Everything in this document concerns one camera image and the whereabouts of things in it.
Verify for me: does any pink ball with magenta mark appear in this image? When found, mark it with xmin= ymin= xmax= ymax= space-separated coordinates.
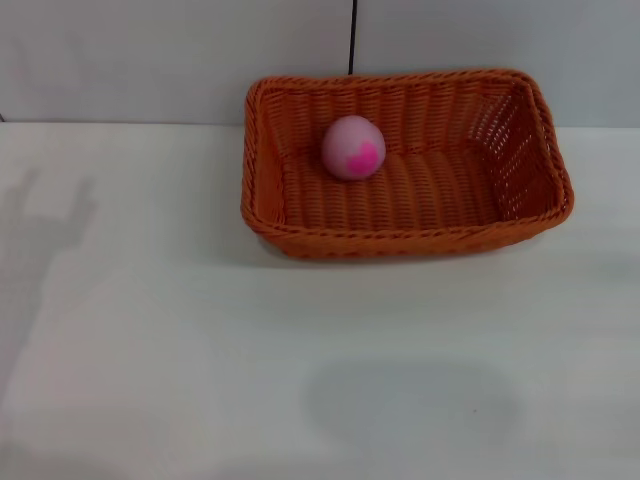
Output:
xmin=321 ymin=114 xmax=387 ymax=180

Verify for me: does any orange woven plastic basket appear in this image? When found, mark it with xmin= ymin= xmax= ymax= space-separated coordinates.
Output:
xmin=239 ymin=66 xmax=576 ymax=260

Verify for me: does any black vertical wall cable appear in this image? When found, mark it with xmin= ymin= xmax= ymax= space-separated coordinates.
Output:
xmin=347 ymin=0 xmax=360 ymax=77

